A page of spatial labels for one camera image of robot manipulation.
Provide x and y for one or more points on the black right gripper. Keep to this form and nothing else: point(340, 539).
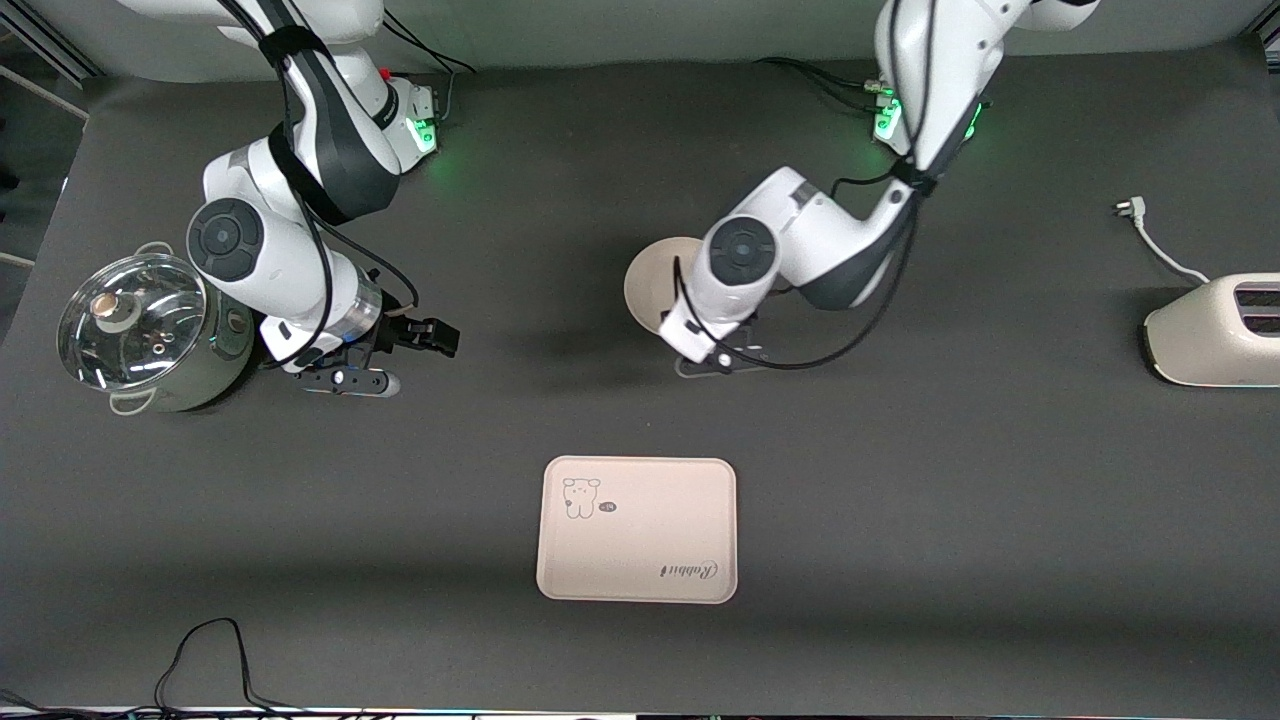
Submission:
point(398, 333)

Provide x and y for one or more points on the round beige plate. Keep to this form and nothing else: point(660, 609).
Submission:
point(650, 285)

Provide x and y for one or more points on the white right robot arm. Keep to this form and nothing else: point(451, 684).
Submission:
point(330, 150)

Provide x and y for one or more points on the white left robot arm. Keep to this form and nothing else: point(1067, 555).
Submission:
point(830, 240)

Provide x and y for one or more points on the beige tray with dog print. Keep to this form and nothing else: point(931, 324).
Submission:
point(640, 550)

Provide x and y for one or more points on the steel pot with lid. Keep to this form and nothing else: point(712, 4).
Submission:
point(225, 350)

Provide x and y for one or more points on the glass pot lid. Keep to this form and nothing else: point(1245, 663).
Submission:
point(130, 325)

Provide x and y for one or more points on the cream toaster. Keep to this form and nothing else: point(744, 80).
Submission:
point(1205, 335)

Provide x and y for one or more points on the grey metal frame rail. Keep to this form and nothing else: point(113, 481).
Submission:
point(50, 45)

